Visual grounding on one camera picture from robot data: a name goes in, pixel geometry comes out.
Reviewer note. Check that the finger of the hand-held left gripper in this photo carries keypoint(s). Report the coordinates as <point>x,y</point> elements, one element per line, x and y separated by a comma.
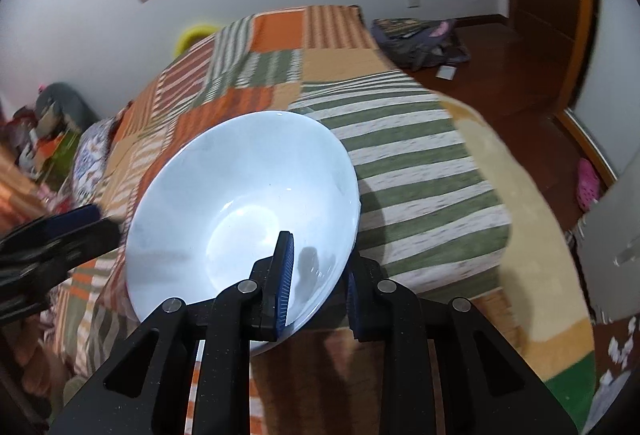
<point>85,242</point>
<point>70,217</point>

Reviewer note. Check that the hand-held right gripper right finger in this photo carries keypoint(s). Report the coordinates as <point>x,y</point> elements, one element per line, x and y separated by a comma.
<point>353,302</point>

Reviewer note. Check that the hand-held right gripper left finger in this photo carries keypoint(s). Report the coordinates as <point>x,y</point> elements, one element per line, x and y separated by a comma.
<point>284,277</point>

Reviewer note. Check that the white bowl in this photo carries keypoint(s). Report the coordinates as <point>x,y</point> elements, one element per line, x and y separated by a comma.
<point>240,175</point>

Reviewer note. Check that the patterned patchwork blanket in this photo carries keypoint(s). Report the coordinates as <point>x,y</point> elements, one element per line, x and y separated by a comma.
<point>90,160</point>

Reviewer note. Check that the green cardboard box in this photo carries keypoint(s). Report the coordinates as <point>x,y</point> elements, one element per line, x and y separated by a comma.
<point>57,155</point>

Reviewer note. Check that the grey plush toy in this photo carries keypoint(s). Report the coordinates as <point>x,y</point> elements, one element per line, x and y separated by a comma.
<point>65,102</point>

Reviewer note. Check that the orange striped patchwork tablecloth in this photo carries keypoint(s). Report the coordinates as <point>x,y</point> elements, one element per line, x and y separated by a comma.
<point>410,175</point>

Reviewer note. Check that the yellow and green rug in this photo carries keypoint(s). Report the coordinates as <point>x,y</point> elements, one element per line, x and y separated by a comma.
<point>530,240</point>

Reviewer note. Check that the yellow fuzzy object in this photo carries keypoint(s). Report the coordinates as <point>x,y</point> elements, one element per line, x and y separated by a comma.
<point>192,37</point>

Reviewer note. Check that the small grey flat item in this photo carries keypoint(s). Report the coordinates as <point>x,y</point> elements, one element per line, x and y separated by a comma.
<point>446,72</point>

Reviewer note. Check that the pink shoe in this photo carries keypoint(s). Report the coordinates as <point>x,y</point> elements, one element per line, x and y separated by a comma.
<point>587,182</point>

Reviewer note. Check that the white peeling panel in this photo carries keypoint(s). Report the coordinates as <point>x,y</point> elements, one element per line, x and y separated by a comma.
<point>615,275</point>

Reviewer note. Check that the dark backpack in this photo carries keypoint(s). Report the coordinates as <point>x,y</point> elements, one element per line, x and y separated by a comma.
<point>420,42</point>

